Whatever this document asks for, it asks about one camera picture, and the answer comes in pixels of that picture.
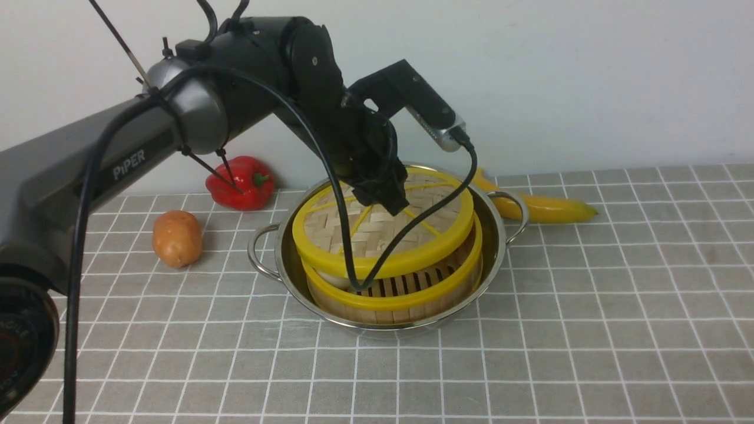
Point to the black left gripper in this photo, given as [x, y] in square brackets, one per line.
[361, 148]

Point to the brown potato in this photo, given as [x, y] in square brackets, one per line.
[177, 238]

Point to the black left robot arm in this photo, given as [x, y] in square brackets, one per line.
[201, 96]

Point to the bamboo steamer basket yellow rim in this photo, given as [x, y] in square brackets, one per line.
[410, 298]

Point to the red bell pepper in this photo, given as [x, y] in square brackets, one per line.
[246, 185]

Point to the yellow banana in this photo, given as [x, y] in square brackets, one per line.
[546, 210]

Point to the grey checkered tablecloth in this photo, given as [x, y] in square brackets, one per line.
[644, 315]

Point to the stainless steel pot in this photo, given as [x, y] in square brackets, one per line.
[272, 252]

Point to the white bun near rim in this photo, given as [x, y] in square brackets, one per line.
[340, 282]

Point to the woven bamboo steamer lid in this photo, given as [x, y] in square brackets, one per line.
[317, 227]

